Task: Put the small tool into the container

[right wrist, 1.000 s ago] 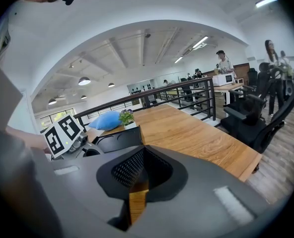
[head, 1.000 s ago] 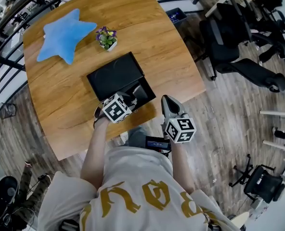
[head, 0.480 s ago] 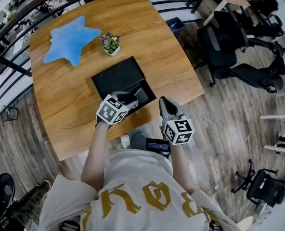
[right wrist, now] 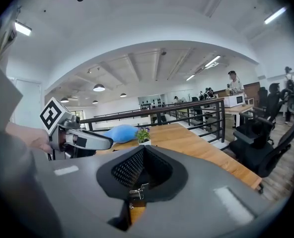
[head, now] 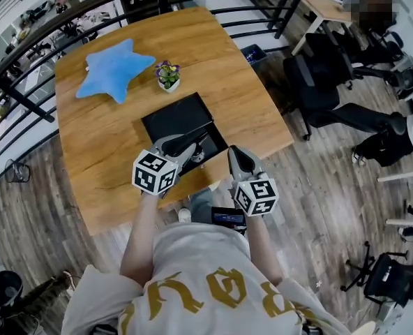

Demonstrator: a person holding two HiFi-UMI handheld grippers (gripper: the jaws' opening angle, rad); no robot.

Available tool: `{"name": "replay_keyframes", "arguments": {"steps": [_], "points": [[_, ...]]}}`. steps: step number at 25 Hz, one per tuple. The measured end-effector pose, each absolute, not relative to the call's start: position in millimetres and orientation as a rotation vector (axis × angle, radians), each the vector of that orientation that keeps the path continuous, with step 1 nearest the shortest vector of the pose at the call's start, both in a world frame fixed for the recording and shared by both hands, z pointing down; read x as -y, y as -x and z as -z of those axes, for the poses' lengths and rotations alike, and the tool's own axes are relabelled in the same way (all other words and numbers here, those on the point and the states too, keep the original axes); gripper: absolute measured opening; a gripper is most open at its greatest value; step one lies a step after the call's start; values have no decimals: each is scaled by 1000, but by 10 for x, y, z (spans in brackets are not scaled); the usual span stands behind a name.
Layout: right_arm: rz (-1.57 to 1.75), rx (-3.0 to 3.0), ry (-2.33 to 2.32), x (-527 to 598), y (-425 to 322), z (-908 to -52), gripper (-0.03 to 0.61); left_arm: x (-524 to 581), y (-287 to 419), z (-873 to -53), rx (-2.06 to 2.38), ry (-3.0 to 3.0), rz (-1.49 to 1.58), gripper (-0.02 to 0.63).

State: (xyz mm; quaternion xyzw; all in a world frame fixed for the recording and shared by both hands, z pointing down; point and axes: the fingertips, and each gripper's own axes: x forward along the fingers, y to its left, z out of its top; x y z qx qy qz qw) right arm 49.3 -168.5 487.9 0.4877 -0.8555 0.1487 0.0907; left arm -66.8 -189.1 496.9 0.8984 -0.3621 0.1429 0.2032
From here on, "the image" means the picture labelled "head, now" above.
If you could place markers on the black device with screen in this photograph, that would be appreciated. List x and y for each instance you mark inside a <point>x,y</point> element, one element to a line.
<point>229,218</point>

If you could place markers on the black storage bin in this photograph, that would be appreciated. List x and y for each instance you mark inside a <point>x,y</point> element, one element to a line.
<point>253,54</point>

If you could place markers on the person's beige printed shirt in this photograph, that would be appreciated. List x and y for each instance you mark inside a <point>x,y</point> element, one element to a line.
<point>206,284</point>

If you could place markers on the black container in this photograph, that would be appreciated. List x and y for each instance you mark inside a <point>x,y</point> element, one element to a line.
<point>182,117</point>

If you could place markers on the black metal railing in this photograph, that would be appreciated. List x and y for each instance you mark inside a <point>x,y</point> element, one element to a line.
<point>88,3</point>

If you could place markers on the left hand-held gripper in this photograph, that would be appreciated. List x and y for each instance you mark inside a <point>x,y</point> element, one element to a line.
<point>156,173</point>

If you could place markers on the small potted flower plant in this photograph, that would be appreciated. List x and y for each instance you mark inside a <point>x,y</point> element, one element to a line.
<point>167,77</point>

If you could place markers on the person's right forearm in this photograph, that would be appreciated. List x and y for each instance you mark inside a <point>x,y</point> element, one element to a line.
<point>262,250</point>

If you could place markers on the wooden desk with white legs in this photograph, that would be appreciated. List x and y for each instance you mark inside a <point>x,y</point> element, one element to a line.
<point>326,7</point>

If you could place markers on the black round fan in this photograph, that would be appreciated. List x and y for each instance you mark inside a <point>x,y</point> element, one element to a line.
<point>0,291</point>

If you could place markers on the person's grey trouser leg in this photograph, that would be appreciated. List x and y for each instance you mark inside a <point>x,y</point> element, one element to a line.
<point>201,204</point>

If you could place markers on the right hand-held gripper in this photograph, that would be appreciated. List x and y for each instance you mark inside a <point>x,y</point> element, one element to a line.
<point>257,195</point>

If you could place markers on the person's white shoe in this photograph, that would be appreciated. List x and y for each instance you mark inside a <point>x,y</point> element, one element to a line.
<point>184,215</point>

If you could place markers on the blue star plush pillow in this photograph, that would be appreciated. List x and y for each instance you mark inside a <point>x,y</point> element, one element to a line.
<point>113,72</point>

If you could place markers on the person's left forearm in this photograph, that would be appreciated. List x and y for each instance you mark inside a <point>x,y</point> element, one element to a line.
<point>140,236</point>

